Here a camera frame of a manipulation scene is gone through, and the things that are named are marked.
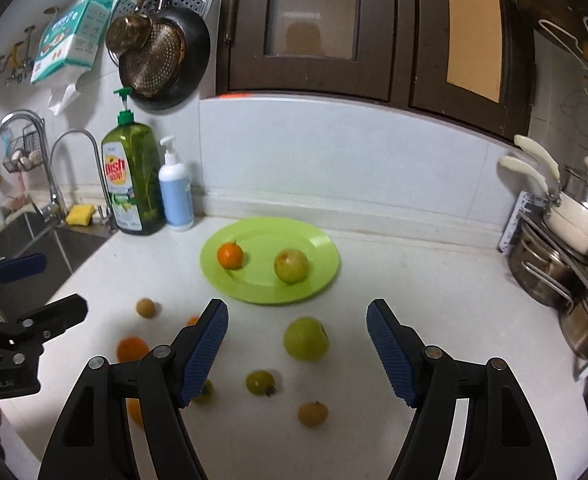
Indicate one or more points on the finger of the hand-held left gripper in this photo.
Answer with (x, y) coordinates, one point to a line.
(21, 266)
(48, 317)

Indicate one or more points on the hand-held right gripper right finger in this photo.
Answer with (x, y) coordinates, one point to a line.
(391, 355)

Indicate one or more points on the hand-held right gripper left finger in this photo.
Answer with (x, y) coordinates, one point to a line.
(203, 355)

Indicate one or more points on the small tangerine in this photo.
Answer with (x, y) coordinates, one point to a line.
(192, 321)

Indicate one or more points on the green persimmon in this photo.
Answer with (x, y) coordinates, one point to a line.
(204, 392)
(260, 383)

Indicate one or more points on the large green apple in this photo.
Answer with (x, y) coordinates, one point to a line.
(306, 338)

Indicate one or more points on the yellow persimmon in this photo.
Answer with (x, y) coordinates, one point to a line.
(313, 413)

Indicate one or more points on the green plate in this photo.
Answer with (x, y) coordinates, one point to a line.
(264, 240)

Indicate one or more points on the steel sink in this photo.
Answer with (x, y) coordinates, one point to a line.
(33, 250)

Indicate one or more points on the small yellow-brown fruit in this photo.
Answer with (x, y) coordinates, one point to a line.
(145, 307)

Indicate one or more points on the yellow sponge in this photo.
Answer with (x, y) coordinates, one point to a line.
(79, 215)

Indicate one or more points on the green dish soap bottle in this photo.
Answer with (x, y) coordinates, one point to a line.
(132, 180)

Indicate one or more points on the steel kitchen faucet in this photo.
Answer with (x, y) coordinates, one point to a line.
(3, 125)

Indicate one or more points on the white pump bottle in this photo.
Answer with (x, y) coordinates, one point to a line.
(176, 195)

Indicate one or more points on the stainless steel pot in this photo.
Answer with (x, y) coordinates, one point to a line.
(539, 270)
(584, 330)

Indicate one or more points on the white pot rack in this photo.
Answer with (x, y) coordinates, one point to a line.
(516, 220)

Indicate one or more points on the paper towel pack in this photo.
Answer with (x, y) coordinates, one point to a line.
(71, 30)

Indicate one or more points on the brass colander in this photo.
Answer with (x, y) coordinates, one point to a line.
(156, 60)

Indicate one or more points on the brass ladle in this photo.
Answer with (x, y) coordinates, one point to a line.
(126, 32)

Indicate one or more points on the black frying pan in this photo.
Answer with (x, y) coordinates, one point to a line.
(193, 60)

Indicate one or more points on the wall hooks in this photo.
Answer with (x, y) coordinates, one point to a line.
(21, 52)

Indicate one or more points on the dark wooden window frame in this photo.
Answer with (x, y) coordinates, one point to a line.
(399, 35)

